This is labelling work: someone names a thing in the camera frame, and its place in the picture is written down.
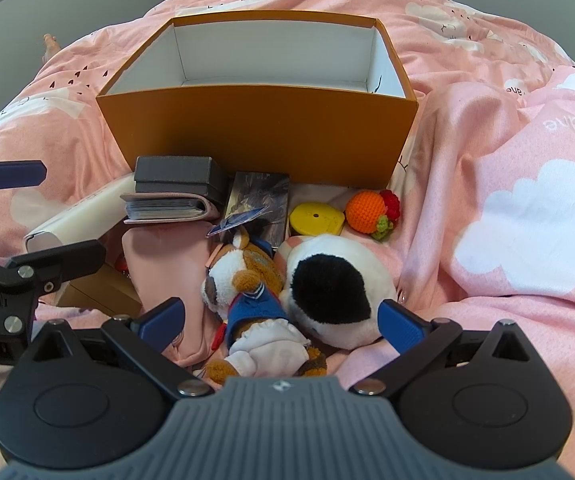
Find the dark grey gift box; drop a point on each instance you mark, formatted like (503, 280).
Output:
(177, 172)

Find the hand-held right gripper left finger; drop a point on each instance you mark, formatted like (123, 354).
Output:
(160, 321)

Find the pink cloud-print blanket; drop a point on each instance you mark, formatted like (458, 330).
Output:
(467, 110)

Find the yellow plastic case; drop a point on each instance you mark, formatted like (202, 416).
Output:
(315, 219)

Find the small gold-brown box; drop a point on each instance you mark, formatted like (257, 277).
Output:
(100, 292)

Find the long white box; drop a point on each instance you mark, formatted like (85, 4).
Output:
(77, 215)

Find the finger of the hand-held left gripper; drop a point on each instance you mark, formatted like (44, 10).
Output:
(12, 174)
(57, 256)

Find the pink cloth pouch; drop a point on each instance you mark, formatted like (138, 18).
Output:
(167, 265)

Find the orange crochet fruit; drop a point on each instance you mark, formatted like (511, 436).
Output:
(365, 212)

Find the black and white plush toy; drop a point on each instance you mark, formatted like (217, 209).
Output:
(337, 290)

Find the pink card wallet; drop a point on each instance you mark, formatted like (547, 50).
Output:
(167, 207)

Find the illustrated dark card box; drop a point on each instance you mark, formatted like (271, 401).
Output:
(260, 192)

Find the orange cardboard box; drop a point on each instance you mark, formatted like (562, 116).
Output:
(257, 130)

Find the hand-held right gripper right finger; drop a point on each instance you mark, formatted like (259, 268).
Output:
(400, 329)

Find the calico cat plush toy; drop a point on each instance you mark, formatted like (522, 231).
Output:
(255, 310)

